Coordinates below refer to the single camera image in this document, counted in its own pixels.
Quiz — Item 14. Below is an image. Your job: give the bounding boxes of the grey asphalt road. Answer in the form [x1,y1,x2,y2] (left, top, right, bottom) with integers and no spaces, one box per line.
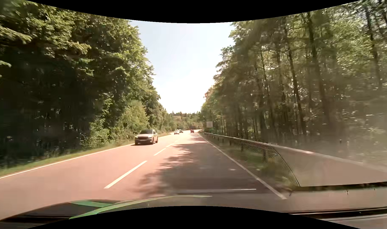
[0,130,387,223]

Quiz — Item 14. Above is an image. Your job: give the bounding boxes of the grey car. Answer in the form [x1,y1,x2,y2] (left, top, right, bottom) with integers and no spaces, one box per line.
[135,129,158,146]

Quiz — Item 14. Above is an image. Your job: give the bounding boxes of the grass verge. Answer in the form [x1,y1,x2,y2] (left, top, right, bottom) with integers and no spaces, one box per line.
[0,131,173,179]
[200,133,297,188]

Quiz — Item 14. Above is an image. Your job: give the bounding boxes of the road markings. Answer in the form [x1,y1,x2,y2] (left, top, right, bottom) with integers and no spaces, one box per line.
[0,131,288,200]

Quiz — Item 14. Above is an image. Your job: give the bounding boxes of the wood of tall trees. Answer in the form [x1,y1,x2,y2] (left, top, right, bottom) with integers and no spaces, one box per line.
[200,0,387,169]

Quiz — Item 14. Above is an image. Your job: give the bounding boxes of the car's own bonnet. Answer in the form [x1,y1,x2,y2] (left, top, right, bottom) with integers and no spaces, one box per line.
[0,195,387,227]

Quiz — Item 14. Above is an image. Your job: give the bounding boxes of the wood of green trees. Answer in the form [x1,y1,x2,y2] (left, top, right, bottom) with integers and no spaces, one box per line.
[0,0,204,170]

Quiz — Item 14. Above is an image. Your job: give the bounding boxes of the metal guard rail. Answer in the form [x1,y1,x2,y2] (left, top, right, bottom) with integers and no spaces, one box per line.
[198,131,387,174]

